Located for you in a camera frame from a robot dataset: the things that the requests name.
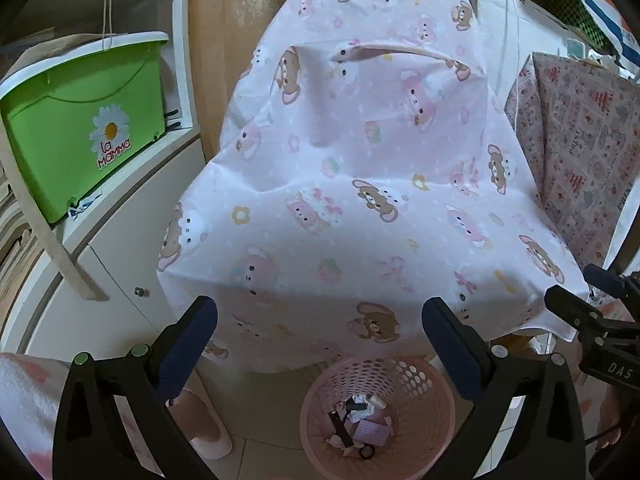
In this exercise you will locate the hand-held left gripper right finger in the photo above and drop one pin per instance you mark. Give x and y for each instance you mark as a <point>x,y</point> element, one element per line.
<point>450,350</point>

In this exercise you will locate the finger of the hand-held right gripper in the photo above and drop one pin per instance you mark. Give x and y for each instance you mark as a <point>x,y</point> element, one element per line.
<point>602,277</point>
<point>567,305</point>

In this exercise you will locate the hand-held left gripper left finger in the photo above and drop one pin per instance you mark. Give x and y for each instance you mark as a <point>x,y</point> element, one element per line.
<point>185,355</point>

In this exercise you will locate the white tissue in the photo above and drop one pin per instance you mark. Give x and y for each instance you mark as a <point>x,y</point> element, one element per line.
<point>357,407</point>

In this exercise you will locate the purple checked tissue pack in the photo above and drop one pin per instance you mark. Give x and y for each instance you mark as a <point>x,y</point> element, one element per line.
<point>372,432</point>

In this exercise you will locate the black wrapper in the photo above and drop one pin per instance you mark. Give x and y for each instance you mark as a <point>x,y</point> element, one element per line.
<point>340,427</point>

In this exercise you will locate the pink perforated plastic basket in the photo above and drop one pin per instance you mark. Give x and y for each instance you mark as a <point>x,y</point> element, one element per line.
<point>320,410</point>

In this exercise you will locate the pink slipper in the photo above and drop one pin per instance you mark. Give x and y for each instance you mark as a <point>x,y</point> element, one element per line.
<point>205,425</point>

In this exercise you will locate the red patterned printed cloth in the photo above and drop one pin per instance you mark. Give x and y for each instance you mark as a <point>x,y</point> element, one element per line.
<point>575,150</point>

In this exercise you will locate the beige wooden slat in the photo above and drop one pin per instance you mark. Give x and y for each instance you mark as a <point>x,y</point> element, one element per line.
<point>60,260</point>

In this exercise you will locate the person's pink fleece clothing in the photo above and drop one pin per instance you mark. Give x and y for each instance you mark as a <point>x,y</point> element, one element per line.
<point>25,400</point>

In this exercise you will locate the pink cartoon printed cloth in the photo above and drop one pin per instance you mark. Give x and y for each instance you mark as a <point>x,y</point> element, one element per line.
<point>375,135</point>

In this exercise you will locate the green plastic storage box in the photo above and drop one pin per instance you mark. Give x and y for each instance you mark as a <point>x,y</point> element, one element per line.
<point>60,150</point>

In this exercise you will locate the blue white striped cloth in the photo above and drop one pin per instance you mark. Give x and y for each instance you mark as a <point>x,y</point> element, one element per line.
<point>595,0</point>

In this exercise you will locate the white shelf unit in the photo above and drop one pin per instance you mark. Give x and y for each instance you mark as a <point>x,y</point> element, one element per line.
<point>182,60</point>

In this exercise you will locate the wooden door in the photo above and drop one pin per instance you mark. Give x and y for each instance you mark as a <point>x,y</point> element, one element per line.
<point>235,35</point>

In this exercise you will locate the wall socket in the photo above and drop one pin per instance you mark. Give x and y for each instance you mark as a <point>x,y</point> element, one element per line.
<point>576,50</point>

